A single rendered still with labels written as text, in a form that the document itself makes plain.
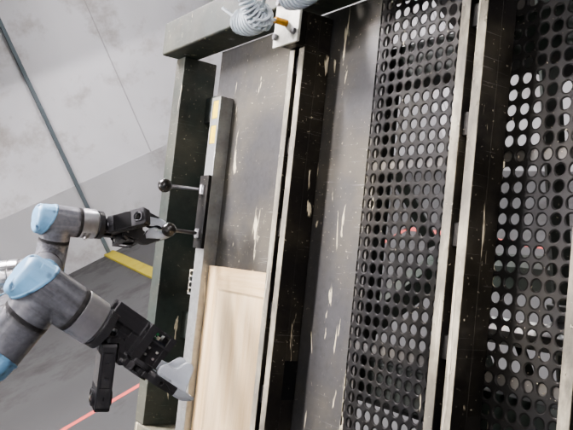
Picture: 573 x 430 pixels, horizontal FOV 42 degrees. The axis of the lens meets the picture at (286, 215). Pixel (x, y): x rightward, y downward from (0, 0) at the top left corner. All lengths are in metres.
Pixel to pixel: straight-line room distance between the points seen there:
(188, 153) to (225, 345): 0.64
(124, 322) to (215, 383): 0.78
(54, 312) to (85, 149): 7.78
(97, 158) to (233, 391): 7.22
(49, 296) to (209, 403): 0.90
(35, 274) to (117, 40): 8.03
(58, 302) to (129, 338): 0.14
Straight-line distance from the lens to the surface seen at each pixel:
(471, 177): 1.23
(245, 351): 1.84
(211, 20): 2.07
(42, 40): 8.95
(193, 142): 2.27
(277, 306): 1.63
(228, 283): 1.92
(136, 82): 9.13
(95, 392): 1.24
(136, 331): 1.23
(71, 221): 1.87
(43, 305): 1.17
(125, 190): 9.03
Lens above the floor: 1.85
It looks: 14 degrees down
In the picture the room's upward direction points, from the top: 22 degrees counter-clockwise
